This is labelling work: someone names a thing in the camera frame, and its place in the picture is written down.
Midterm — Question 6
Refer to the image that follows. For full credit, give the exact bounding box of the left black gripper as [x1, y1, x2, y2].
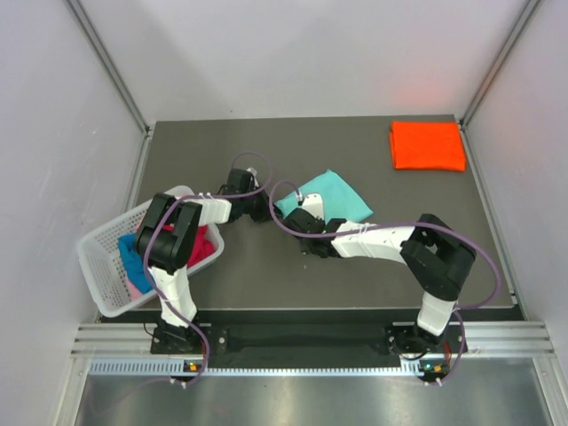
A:
[240, 183, 282, 223]

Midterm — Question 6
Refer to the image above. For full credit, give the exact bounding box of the teal t-shirt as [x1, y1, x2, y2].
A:
[273, 170, 374, 223]

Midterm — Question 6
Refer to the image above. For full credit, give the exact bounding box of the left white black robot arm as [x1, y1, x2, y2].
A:
[134, 168, 269, 352]

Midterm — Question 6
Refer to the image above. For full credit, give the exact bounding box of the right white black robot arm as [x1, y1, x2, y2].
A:
[284, 208, 477, 353]

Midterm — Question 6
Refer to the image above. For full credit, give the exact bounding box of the magenta t-shirt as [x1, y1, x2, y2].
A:
[155, 225, 216, 272]

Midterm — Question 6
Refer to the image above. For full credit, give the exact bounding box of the blue t-shirt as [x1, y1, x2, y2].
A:
[117, 233, 147, 280]

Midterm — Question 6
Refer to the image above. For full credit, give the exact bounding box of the pink t-shirt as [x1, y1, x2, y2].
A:
[125, 276, 154, 301]

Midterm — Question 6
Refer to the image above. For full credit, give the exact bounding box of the folded orange t-shirt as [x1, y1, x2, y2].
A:
[389, 121, 467, 172]

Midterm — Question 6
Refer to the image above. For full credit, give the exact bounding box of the white plastic laundry basket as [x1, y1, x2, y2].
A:
[77, 186, 224, 318]

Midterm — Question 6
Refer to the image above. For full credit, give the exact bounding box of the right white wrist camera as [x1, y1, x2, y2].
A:
[298, 193, 325, 220]

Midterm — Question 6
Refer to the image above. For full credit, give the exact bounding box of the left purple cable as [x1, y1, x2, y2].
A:
[142, 151, 272, 388]

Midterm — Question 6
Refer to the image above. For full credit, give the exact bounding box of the purple cable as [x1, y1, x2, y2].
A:
[142, 151, 272, 388]
[268, 179, 503, 386]

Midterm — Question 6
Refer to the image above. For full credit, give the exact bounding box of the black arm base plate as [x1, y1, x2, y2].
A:
[150, 310, 467, 359]

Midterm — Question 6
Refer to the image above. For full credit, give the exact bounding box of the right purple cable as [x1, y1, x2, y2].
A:
[268, 179, 503, 386]

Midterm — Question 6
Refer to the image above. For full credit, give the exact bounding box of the slotted grey cable duct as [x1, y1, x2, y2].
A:
[89, 359, 442, 378]

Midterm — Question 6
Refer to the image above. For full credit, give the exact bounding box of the left aluminium corner post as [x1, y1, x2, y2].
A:
[63, 0, 150, 135]

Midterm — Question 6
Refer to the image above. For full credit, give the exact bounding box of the aluminium corner post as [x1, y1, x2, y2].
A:
[63, 0, 150, 135]
[458, 0, 544, 130]

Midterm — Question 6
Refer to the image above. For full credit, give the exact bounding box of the aluminium front rail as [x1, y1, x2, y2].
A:
[71, 321, 556, 358]

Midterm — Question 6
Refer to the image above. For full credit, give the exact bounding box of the right aluminium corner post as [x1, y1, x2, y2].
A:
[458, 0, 544, 130]

